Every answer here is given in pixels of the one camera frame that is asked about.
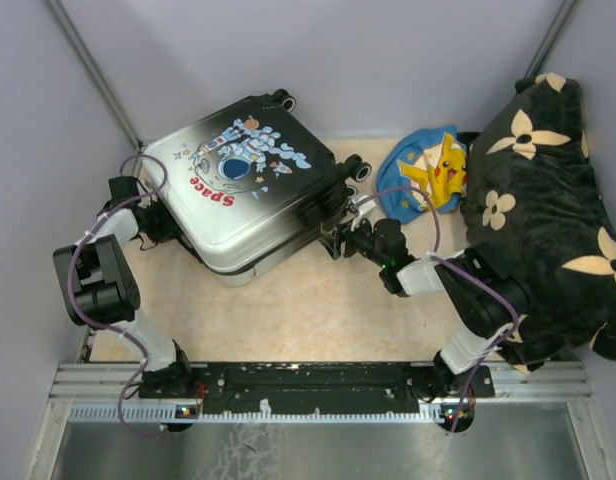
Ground black flower pattern blanket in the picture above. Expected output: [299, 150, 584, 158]
[460, 73, 616, 369]

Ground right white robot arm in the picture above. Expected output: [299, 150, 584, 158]
[320, 219, 531, 401]

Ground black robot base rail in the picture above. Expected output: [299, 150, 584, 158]
[139, 360, 494, 416]

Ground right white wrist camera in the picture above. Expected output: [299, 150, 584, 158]
[346, 194, 377, 231]

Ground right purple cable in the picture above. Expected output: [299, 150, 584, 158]
[357, 185, 522, 435]

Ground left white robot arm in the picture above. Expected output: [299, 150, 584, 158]
[52, 176, 196, 397]

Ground black suitcase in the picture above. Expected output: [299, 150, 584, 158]
[143, 89, 372, 287]

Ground light blue Pikachu shirt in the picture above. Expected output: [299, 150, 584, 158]
[375, 125, 468, 224]

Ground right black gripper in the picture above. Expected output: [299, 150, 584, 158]
[319, 212, 388, 268]

